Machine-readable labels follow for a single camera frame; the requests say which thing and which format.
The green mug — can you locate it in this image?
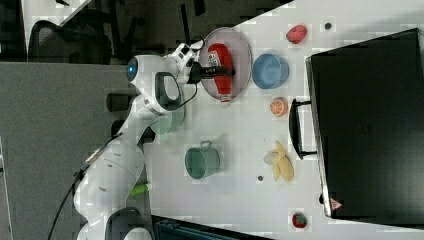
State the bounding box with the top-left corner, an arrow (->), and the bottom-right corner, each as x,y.
185,140 -> 220,180

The black cylinder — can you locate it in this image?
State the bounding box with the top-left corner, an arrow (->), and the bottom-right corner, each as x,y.
111,120 -> 124,137
106,93 -> 135,112

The black cylinder upper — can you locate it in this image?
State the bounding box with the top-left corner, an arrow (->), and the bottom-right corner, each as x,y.
106,93 -> 135,112

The strawberry near blue bowl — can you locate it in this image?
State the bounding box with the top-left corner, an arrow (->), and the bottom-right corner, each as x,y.
286,25 -> 308,44

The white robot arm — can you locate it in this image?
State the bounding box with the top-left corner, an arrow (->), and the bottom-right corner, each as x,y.
73,43 -> 235,240

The black office chair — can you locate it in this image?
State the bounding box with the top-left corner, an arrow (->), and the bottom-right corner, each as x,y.
28,8 -> 112,65

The blue bowl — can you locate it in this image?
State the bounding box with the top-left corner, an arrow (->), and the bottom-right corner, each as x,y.
252,53 -> 290,90

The black toaster oven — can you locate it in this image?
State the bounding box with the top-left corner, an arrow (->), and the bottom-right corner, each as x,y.
305,28 -> 424,229

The strawberry near table front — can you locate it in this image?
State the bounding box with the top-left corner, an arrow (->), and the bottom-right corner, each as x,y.
292,213 -> 307,229

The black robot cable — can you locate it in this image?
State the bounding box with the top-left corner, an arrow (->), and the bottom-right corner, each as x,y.
47,132 -> 123,240

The peeled banana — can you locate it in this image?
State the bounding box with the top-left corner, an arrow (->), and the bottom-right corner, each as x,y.
263,140 -> 294,182

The orange slice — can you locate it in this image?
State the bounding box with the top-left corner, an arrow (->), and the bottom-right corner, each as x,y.
269,97 -> 288,117

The green perforated colander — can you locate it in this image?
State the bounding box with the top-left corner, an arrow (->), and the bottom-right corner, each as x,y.
150,88 -> 185,135

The black cylinder lower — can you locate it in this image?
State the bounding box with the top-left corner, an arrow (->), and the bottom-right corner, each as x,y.
111,120 -> 124,137

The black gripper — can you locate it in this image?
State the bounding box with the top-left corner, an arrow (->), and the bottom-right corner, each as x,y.
187,62 -> 235,84

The red ketchup bottle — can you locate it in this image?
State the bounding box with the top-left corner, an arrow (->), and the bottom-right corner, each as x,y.
208,43 -> 233,103

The pink round plate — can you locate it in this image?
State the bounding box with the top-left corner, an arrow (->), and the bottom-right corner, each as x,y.
198,27 -> 252,99

